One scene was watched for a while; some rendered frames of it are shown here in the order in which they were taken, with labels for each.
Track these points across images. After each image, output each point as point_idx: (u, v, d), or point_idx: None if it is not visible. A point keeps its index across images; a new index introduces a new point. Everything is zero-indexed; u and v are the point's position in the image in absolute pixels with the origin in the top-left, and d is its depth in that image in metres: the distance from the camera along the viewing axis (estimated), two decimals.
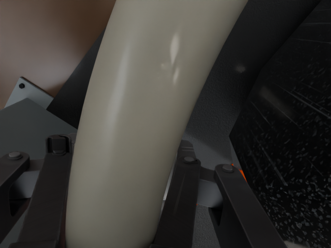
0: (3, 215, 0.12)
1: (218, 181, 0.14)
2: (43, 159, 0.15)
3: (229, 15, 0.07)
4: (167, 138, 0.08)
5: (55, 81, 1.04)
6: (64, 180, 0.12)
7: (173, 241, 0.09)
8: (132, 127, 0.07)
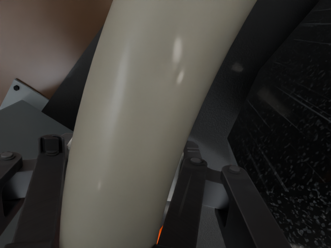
0: None
1: (224, 182, 0.14)
2: (36, 159, 0.15)
3: (236, 18, 0.06)
4: (168, 151, 0.07)
5: (50, 82, 1.02)
6: (57, 180, 0.12)
7: (177, 242, 0.09)
8: (130, 139, 0.07)
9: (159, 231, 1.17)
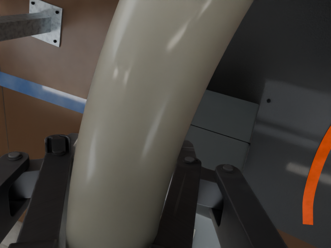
0: (3, 215, 0.12)
1: (218, 181, 0.14)
2: (42, 159, 0.15)
3: None
4: None
5: None
6: (63, 180, 0.12)
7: (173, 241, 0.09)
8: None
9: (314, 159, 1.31)
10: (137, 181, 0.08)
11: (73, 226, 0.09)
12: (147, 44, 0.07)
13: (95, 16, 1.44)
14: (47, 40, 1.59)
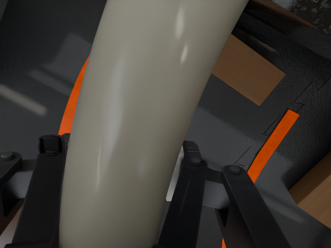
0: None
1: (225, 182, 0.14)
2: (36, 159, 0.15)
3: None
4: None
5: None
6: (57, 180, 0.12)
7: (177, 242, 0.09)
8: None
9: (74, 87, 1.01)
10: (137, 177, 0.07)
11: (67, 229, 0.08)
12: (148, 24, 0.06)
13: None
14: None
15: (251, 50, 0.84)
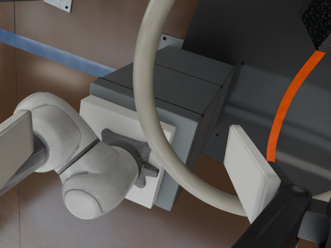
0: None
1: (329, 211, 0.12)
2: None
3: (150, 91, 0.43)
4: (152, 113, 0.44)
5: (182, 28, 1.64)
6: None
7: None
8: (146, 114, 0.44)
9: (277, 112, 1.62)
10: (150, 41, 0.41)
11: (136, 54, 0.42)
12: (152, 14, 0.39)
13: None
14: (59, 6, 1.84)
15: None
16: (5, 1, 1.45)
